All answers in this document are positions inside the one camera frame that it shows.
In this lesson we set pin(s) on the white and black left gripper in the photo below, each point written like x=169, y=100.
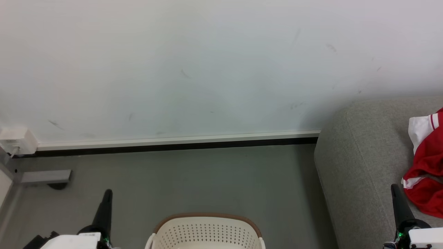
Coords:
x=71, y=241

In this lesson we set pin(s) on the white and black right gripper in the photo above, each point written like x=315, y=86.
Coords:
x=422, y=237

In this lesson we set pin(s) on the red and white garment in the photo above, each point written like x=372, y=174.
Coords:
x=427, y=166

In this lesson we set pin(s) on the grey fabric sofa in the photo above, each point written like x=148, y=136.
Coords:
x=367, y=166

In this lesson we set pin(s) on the black caster wheel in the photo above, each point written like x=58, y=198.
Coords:
x=57, y=185

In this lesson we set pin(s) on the white and black baseboard strip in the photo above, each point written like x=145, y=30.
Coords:
x=176, y=141

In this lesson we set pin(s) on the cream perforated laundry basket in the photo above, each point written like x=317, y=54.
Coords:
x=206, y=230

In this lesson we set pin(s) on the grey metal frame foot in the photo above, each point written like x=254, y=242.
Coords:
x=46, y=176

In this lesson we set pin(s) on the grey metal frame leg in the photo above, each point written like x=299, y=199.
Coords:
x=8, y=176

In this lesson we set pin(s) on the white wall socket box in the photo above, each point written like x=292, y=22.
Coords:
x=17, y=139

